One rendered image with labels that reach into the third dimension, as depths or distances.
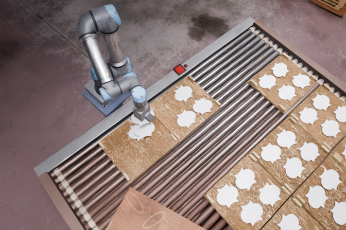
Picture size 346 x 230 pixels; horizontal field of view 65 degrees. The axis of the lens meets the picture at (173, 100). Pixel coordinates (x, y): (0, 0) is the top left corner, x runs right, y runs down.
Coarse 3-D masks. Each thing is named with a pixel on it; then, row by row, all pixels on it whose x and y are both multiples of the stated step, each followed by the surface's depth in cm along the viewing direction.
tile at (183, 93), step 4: (180, 88) 202; (184, 88) 202; (188, 88) 202; (176, 92) 200; (180, 92) 200; (184, 92) 200; (188, 92) 200; (176, 96) 198; (180, 96) 198; (184, 96) 198; (188, 96) 198; (192, 96) 199; (180, 100) 197; (184, 100) 197
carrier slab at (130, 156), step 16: (128, 128) 186; (160, 128) 187; (112, 144) 181; (128, 144) 181; (144, 144) 182; (160, 144) 182; (176, 144) 183; (112, 160) 176; (128, 160) 176; (144, 160) 176
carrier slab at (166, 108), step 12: (180, 84) 204; (192, 84) 205; (168, 96) 199; (204, 96) 200; (156, 108) 194; (168, 108) 195; (180, 108) 195; (192, 108) 195; (216, 108) 196; (168, 120) 190; (204, 120) 191; (180, 132) 186
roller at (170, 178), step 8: (256, 104) 200; (248, 112) 197; (232, 120) 195; (240, 120) 195; (224, 128) 191; (232, 128) 193; (216, 136) 187; (208, 144) 185; (200, 152) 182; (192, 160) 179; (184, 168) 177; (168, 176) 174; (176, 176) 175; (160, 184) 171; (168, 184) 173; (152, 192) 169
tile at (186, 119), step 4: (184, 112) 192; (188, 112) 192; (192, 112) 192; (180, 116) 191; (184, 116) 191; (188, 116) 191; (192, 116) 191; (180, 120) 189; (184, 120) 189; (188, 120) 189; (192, 120) 190; (180, 124) 188; (184, 124) 188; (188, 124) 188
